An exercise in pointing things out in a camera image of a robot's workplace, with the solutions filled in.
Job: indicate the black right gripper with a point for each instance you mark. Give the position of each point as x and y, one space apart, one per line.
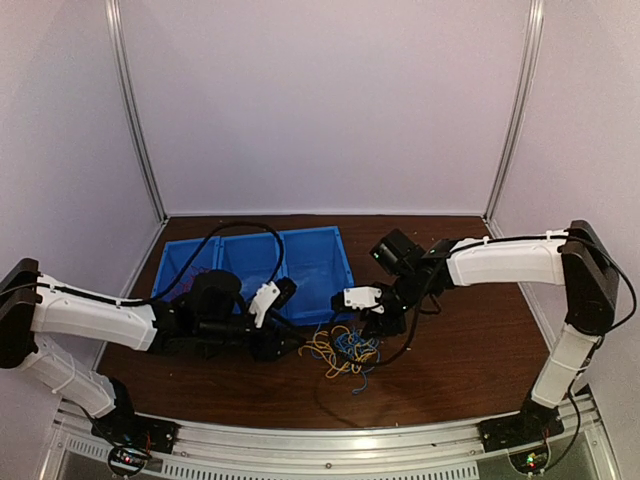
385 326

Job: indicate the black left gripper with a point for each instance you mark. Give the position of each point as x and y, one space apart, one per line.
267 349

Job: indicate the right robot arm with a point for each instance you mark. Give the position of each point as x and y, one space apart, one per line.
572 258

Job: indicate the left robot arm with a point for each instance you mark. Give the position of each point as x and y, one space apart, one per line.
212 313

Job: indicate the blue plastic bin right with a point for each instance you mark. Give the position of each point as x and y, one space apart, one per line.
315 259

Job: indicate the blue plastic bin left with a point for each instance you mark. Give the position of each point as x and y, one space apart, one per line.
175 255

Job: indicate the right circuit board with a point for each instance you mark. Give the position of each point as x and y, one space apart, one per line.
530 461

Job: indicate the circuit board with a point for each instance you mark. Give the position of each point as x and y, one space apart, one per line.
124 461
530 461

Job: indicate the left circuit board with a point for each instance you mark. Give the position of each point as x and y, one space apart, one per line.
124 461

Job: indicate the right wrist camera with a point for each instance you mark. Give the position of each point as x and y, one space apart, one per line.
364 298

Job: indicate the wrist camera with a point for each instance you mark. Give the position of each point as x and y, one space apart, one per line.
271 295
364 298

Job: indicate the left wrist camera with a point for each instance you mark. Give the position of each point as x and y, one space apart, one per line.
271 295

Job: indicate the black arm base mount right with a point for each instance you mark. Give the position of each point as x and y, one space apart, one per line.
516 430

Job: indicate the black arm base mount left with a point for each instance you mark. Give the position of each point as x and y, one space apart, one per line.
144 433

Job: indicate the aluminium front rail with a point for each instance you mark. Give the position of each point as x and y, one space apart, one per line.
449 450

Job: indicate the right aluminium frame post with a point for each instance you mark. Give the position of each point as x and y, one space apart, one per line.
529 59

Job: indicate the aluminium frame post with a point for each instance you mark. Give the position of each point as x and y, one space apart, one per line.
123 72
529 59

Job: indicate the left aluminium frame post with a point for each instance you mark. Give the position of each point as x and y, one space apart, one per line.
123 72

